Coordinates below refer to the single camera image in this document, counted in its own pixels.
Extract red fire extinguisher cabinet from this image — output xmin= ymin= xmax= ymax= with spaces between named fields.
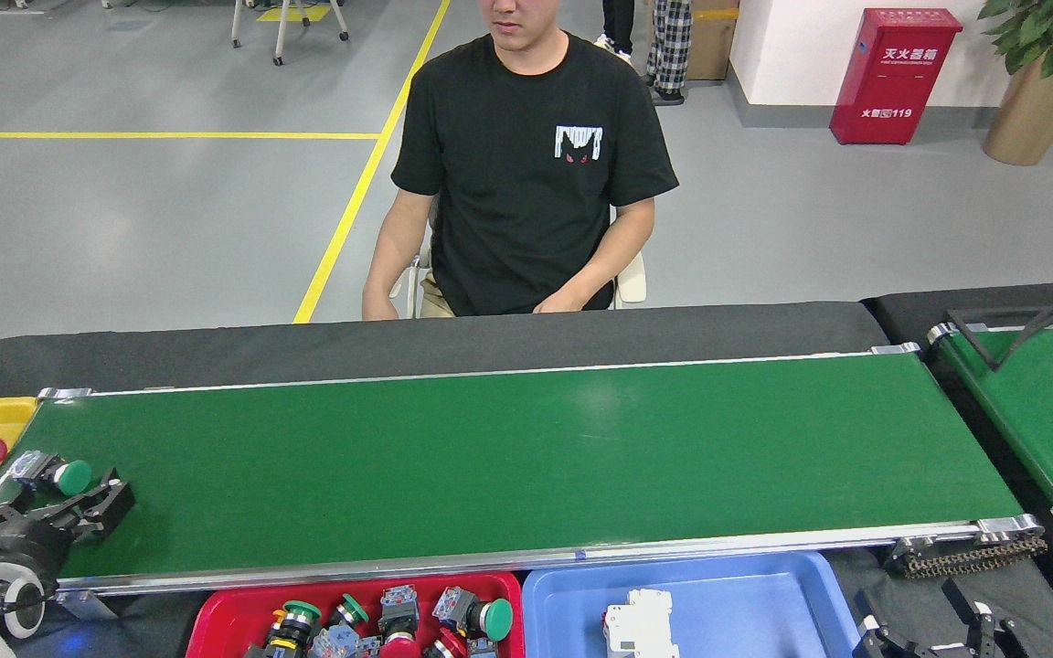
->
xmin=829 ymin=7 xmax=964 ymax=147

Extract potted green plant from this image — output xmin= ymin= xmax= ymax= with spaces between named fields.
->
xmin=977 ymin=0 xmax=1053 ymax=167

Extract short green conveyor belt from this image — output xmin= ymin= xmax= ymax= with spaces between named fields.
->
xmin=927 ymin=320 xmax=1053 ymax=529

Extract black drive chain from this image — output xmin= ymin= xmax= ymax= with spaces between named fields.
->
xmin=888 ymin=533 xmax=1048 ymax=578

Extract white wheeled stand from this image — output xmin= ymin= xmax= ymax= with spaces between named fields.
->
xmin=230 ymin=0 xmax=350 ymax=67

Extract person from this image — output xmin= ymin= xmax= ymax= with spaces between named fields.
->
xmin=643 ymin=0 xmax=695 ymax=106
xmin=593 ymin=0 xmax=637 ymax=65
xmin=362 ymin=0 xmax=680 ymax=321

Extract white circuit breaker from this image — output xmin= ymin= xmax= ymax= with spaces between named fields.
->
xmin=602 ymin=589 xmax=682 ymax=658

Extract brown cardboard box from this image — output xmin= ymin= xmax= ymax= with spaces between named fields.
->
xmin=686 ymin=0 xmax=740 ymax=81

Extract person's left hand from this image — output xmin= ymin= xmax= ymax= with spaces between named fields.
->
xmin=533 ymin=283 xmax=602 ymax=315

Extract black guide bracket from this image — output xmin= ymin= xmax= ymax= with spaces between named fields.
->
xmin=945 ymin=285 xmax=1053 ymax=373

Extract long green conveyor belt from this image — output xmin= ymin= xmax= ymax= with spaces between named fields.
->
xmin=0 ymin=343 xmax=1048 ymax=621

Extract blue plastic tray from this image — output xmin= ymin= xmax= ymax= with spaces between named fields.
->
xmin=522 ymin=551 xmax=861 ymax=658

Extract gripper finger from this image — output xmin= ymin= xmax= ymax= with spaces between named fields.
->
xmin=941 ymin=578 xmax=1027 ymax=658
xmin=853 ymin=589 xmax=931 ymax=658

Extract grey office chair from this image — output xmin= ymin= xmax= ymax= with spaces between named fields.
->
xmin=388 ymin=247 xmax=648 ymax=319

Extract red plastic tray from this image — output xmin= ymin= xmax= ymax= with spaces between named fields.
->
xmin=185 ymin=571 xmax=527 ymax=658

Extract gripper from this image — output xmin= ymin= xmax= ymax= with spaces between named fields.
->
xmin=0 ymin=467 xmax=137 ymax=595

